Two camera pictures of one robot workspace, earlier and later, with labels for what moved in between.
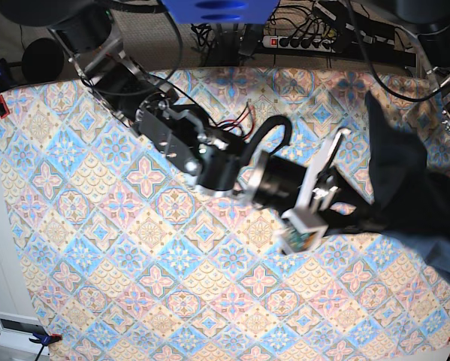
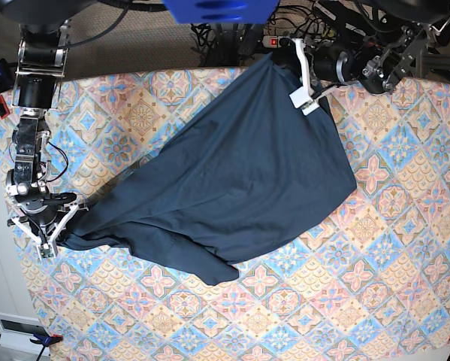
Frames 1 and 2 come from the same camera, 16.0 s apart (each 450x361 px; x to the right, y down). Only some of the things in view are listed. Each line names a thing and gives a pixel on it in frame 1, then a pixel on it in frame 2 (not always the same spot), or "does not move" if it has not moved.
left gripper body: x=326 y=186 -> x=39 y=219
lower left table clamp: x=43 y=339 does not move
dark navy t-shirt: x=409 y=201 -> x=256 y=164
